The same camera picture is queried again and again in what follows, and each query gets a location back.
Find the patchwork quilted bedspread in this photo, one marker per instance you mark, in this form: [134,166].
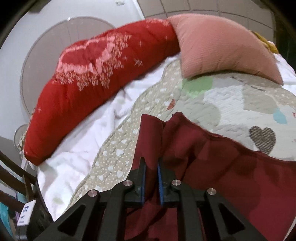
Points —
[251,110]

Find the round grey headboard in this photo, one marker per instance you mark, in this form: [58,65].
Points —
[41,60]

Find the dark red small sweater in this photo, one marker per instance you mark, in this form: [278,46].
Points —
[258,186]

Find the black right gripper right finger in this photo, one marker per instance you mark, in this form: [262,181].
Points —
[202,214]

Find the dark wooden chair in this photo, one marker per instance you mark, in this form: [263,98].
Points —
[17,203]

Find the white fluffy blanket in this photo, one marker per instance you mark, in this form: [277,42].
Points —
[59,176]

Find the long red patterned bolster pillow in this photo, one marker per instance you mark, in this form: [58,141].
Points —
[88,73]

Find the white wardrobe doors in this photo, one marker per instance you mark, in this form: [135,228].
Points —
[254,15]

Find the pink ribbed cushion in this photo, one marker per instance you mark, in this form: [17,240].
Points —
[212,44]

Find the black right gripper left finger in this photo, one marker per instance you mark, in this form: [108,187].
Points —
[100,215]

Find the yellow plush toy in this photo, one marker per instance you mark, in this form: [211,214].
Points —
[269,45]

